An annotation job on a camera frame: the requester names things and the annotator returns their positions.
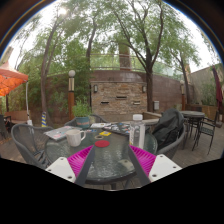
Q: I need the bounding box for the orange canopy tent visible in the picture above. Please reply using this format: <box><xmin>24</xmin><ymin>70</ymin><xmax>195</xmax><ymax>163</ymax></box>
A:
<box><xmin>0</xmin><ymin>60</ymin><xmax>34</xmax><ymax>126</ymax></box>

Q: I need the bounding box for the black backpack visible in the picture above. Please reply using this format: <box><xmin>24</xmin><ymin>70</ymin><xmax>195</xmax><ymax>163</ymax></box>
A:
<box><xmin>151</xmin><ymin>107</ymin><xmax>185</xmax><ymax>150</ymax></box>

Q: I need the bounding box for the white sticker sheet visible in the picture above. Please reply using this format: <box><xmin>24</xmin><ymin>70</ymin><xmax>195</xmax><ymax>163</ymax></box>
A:
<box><xmin>89</xmin><ymin>122</ymin><xmax>108</xmax><ymax>129</ymax></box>

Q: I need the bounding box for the closed maroon umbrella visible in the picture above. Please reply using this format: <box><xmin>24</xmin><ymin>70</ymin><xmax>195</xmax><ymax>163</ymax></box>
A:
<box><xmin>211</xmin><ymin>65</ymin><xmax>224</xmax><ymax>116</ymax></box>

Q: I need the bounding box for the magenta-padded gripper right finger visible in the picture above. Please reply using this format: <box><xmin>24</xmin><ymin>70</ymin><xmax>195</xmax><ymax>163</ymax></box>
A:
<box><xmin>128</xmin><ymin>144</ymin><xmax>183</xmax><ymax>188</ymax></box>

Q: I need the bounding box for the green plant in teal pot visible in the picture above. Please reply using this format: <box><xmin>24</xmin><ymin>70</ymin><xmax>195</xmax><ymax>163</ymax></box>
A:
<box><xmin>71</xmin><ymin>99</ymin><xmax>94</xmax><ymax>129</ymax></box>

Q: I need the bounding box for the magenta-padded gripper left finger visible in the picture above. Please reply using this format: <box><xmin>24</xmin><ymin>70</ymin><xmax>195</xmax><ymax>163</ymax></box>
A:
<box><xmin>45</xmin><ymin>144</ymin><xmax>98</xmax><ymax>188</ymax></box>

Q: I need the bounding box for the tall leaning tree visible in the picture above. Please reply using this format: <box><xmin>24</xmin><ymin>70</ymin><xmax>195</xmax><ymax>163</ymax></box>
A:
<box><xmin>13</xmin><ymin>3</ymin><xmax>88</xmax><ymax>127</ymax></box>

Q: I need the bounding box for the black metal chair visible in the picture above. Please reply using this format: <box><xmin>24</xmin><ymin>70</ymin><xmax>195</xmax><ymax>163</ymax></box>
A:
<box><xmin>194</xmin><ymin>111</ymin><xmax>219</xmax><ymax>155</ymax></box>

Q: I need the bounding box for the silver laptop with stickers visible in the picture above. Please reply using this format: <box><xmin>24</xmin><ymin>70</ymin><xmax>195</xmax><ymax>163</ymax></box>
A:
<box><xmin>43</xmin><ymin>125</ymin><xmax>83</xmax><ymax>142</ymax></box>

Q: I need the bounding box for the large dark-trunked tree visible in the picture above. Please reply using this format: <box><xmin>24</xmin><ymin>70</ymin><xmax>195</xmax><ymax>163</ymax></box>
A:
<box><xmin>99</xmin><ymin>0</ymin><xmax>201</xmax><ymax>113</ymax></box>

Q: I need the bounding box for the dark patio chair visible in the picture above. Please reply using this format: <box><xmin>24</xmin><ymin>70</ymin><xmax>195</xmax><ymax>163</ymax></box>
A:
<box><xmin>0</xmin><ymin>114</ymin><xmax>13</xmax><ymax>139</ymax></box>

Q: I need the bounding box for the flat round red coaster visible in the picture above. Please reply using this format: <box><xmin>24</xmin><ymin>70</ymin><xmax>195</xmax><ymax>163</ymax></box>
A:
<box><xmin>94</xmin><ymin>139</ymin><xmax>111</xmax><ymax>149</ymax></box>

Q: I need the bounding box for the clear plastic bottle white cap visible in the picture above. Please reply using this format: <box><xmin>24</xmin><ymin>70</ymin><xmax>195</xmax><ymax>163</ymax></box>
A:
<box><xmin>129</xmin><ymin>113</ymin><xmax>146</xmax><ymax>150</ymax></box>

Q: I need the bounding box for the blue yellow striped cone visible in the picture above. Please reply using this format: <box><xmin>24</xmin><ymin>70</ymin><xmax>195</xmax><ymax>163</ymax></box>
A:
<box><xmin>40</xmin><ymin>111</ymin><xmax>48</xmax><ymax>128</ymax></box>

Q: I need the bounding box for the white ribbed mug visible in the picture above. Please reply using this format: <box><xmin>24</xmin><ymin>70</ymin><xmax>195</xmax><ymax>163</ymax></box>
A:
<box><xmin>65</xmin><ymin>128</ymin><xmax>87</xmax><ymax>148</ymax></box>

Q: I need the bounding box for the wooden lamp post with globe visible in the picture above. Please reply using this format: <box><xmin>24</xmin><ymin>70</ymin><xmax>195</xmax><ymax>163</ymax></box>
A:
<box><xmin>179</xmin><ymin>79</ymin><xmax>186</xmax><ymax>112</ymax></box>
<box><xmin>67</xmin><ymin>69</ymin><xmax>77</xmax><ymax>122</ymax></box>

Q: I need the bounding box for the wooden bench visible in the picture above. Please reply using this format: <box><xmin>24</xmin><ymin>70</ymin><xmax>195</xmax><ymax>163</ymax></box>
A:
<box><xmin>4</xmin><ymin>109</ymin><xmax>29</xmax><ymax>125</ymax></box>

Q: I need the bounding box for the round dark patio table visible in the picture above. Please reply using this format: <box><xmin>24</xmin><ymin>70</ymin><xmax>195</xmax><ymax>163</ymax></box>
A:
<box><xmin>179</xmin><ymin>110</ymin><xmax>206</xmax><ymax>151</ymax></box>

